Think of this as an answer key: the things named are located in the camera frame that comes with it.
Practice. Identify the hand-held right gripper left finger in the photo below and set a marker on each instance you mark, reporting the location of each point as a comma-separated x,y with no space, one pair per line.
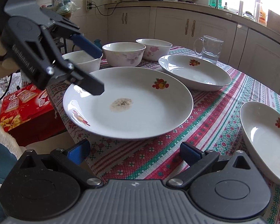
78,152

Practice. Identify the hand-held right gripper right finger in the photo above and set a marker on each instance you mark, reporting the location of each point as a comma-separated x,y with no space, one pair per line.
189,152

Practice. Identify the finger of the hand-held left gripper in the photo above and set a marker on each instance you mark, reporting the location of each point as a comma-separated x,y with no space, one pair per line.
86,44
91,86

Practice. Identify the plain white bowl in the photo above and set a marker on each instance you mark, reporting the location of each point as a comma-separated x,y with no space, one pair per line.
81,64

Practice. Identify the white bowl purple flowers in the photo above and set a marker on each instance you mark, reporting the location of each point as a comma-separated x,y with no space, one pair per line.
121,56

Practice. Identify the large round white plate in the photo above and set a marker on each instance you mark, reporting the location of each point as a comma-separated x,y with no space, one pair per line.
142,112

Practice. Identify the white bowl pink flowers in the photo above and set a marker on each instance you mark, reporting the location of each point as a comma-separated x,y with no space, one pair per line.
154,51

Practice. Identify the white oval deep plate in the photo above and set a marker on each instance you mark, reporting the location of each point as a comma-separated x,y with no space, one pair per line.
196,74
263,149

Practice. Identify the teal container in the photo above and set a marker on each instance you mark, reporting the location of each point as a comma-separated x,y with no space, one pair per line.
98,44

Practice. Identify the red green patterned tablecloth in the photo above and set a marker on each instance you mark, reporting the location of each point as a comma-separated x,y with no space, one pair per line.
177,130

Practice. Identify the clear hanging plastic bag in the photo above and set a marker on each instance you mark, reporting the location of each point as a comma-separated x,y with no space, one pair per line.
63,4

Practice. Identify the white plastic bag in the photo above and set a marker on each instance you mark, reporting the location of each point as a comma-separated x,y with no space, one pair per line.
0,86

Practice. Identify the red cardboard box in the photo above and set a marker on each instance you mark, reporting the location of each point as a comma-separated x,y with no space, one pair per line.
30,119

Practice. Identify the white fleece clothing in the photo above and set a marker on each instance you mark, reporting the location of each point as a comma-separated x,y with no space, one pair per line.
4,130

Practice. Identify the teal clothing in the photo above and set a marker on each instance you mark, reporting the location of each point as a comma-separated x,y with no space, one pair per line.
0,163

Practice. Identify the cream kitchen cabinet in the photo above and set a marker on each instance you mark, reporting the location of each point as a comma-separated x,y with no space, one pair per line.
172,25

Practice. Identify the clear glass mug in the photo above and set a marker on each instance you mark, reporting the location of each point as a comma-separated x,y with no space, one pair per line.
210,51

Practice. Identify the stack of white cups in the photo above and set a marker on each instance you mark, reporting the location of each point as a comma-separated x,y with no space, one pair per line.
240,8

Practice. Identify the orange bottle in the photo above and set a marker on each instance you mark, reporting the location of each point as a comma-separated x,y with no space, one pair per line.
263,15

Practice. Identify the wooden cutting board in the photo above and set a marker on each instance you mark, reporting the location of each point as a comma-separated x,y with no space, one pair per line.
277,23

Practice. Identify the wall power outlet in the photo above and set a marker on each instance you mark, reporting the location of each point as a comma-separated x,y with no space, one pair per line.
89,4

